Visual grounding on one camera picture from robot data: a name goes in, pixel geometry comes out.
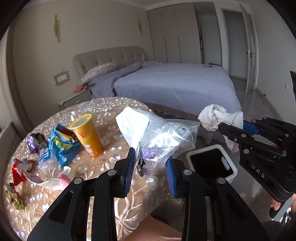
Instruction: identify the gold wall ornament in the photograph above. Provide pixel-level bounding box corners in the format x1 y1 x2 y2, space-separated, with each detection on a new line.
138 18 143 36
54 15 60 43

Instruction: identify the clear plastic bag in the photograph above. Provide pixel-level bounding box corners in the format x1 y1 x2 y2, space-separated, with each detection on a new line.
116 107 200 179

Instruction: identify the grey bedside nightstand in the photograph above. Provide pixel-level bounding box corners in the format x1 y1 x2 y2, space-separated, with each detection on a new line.
58 89 91 110

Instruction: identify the white cloth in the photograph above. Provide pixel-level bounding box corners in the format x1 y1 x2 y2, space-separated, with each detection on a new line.
198 104 244 153

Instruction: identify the white trash bin black liner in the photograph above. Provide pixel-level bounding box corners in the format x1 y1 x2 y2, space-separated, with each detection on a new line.
186 145 238 183

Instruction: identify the yellow paper cup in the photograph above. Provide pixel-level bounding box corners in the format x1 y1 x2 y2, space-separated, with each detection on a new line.
68 114 104 158

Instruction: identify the white open door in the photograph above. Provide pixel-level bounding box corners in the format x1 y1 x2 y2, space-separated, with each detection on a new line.
239 4 256 93

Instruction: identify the clear plastic bottle blue label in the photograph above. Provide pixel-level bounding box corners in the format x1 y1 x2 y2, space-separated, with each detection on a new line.
38 144 59 173

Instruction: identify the blue snack bag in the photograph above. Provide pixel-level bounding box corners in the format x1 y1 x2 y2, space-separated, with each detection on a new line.
48 123 82 169

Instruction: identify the purple wrapper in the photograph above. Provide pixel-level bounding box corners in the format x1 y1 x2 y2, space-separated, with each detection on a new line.
27 133 47 155

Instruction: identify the green crumpled wrapper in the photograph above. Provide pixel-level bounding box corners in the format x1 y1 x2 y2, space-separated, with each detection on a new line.
4 183 25 210

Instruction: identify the framed wall switch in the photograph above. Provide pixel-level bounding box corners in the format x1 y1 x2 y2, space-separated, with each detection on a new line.
54 71 70 86

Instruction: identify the grey ruffled pillow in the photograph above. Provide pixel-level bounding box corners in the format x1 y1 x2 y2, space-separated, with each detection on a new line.
78 62 118 86

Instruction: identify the red white wrapper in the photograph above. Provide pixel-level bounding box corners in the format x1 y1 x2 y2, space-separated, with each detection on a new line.
11 158 43 186

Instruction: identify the beige tufted headboard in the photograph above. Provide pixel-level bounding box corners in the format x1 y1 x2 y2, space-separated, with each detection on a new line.
73 46 147 78

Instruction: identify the beige built-in wardrobe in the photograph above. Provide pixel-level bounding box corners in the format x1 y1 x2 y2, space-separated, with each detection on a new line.
147 3 202 64

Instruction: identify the person's right hand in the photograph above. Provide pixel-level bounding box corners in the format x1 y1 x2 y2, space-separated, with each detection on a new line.
269 194 295 222

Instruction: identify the bed with lavender cover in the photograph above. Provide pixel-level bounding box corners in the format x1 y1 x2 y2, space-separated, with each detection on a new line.
88 61 241 119

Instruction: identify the red item on nightstand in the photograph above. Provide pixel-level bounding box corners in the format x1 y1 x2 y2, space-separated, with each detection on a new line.
74 84 88 93

